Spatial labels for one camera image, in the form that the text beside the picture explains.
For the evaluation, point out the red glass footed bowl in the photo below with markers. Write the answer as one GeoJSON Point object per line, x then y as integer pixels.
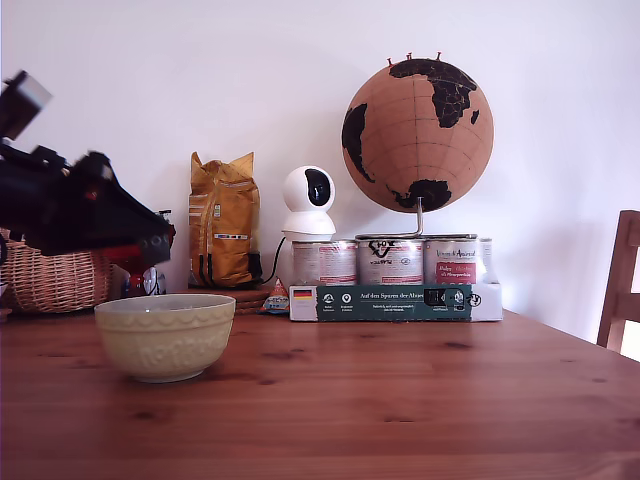
{"type": "Point", "coordinates": [135, 272]}

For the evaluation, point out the yellow coffee bag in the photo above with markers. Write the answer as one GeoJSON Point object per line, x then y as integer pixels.
{"type": "Point", "coordinates": [222, 225]}

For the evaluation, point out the pale green ceramic bowl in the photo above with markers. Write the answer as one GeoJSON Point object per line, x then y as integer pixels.
{"type": "Point", "coordinates": [165, 345]}

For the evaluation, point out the green white sachet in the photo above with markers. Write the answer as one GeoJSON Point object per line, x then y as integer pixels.
{"type": "Point", "coordinates": [165, 215]}

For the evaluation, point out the small white dark figurine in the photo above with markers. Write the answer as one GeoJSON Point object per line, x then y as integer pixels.
{"type": "Point", "coordinates": [152, 281]}

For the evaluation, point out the round woven trivet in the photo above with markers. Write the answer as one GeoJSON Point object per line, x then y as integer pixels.
{"type": "Point", "coordinates": [250, 300]}

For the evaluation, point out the small triangular snack packet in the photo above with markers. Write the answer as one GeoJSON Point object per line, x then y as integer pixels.
{"type": "Point", "coordinates": [276, 300]}

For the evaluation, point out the tin can with red label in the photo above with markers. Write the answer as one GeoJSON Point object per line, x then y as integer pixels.
{"type": "Point", "coordinates": [325, 262]}

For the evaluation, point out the tin can with black logo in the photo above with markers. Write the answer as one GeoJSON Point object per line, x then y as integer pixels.
{"type": "Point", "coordinates": [390, 262]}

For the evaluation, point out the green white cardboard tray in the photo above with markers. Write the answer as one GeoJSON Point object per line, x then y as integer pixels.
{"type": "Point", "coordinates": [395, 302]}

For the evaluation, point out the cork globe on metal stand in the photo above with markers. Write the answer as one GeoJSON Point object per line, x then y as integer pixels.
{"type": "Point", "coordinates": [417, 145]}

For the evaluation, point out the tin can with script label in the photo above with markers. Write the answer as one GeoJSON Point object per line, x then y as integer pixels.
{"type": "Point", "coordinates": [451, 262]}

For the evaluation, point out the tin can with white label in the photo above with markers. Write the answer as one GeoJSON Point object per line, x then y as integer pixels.
{"type": "Point", "coordinates": [487, 262]}

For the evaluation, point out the wooden chair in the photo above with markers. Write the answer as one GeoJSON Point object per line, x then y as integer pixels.
{"type": "Point", "coordinates": [617, 290]}

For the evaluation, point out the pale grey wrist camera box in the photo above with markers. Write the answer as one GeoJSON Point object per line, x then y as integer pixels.
{"type": "Point", "coordinates": [22, 105]}

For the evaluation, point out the white dome security camera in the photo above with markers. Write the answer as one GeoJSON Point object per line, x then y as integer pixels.
{"type": "Point", "coordinates": [307, 210]}

